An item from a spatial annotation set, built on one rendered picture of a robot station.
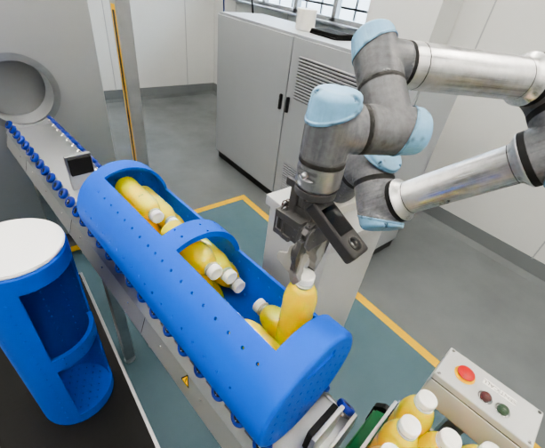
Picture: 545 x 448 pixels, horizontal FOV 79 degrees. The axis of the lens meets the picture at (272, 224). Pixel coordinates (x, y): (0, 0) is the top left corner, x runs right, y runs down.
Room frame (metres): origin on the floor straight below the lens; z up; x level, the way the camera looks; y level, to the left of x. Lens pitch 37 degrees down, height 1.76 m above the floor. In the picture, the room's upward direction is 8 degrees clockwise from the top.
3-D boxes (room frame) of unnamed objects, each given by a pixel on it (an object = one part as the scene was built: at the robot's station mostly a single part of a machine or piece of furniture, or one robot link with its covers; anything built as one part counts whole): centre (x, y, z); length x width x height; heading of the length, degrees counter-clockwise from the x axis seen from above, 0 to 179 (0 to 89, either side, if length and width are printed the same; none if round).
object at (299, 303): (0.47, -0.08, 1.19); 0.07 x 0.07 x 0.19
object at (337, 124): (0.49, -0.07, 1.59); 0.09 x 0.08 x 0.11; 106
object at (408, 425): (0.30, -0.32, 1.10); 0.04 x 0.04 x 0.02
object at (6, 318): (0.68, 0.76, 0.59); 0.28 x 0.28 x 0.88
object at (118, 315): (0.96, 0.67, 0.31); 0.06 x 0.06 x 0.63; 49
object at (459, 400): (0.40, -0.51, 1.05); 0.20 x 0.10 x 0.10; 49
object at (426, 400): (0.36, -0.37, 1.10); 0.04 x 0.04 x 0.02
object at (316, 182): (0.48, -0.06, 1.51); 0.08 x 0.08 x 0.05
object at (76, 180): (1.19, 0.83, 1.00); 0.10 x 0.04 x 0.15; 139
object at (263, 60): (2.92, -0.14, 0.72); 2.15 x 0.54 x 1.45; 43
